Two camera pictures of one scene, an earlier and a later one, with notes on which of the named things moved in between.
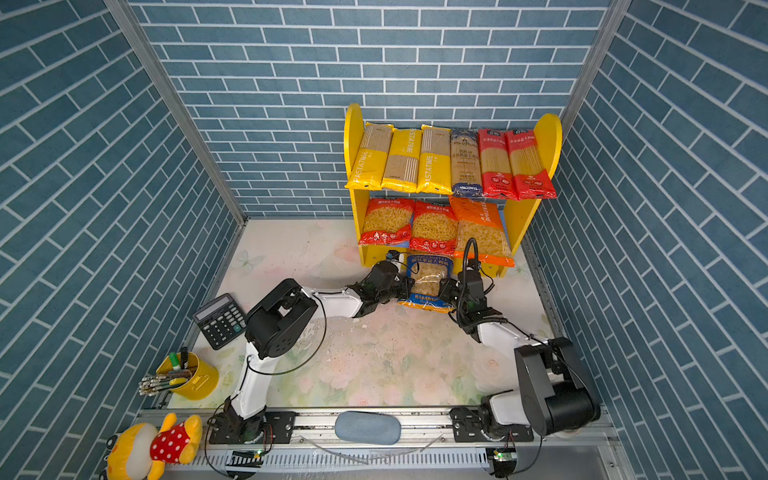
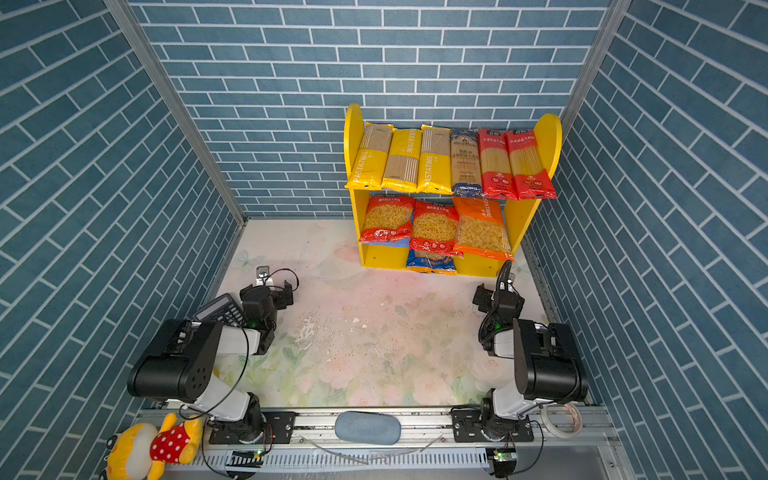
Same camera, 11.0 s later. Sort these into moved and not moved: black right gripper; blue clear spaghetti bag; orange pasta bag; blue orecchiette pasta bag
Moved: black right gripper; blue orecchiette pasta bag
Not moved: blue clear spaghetti bag; orange pasta bag
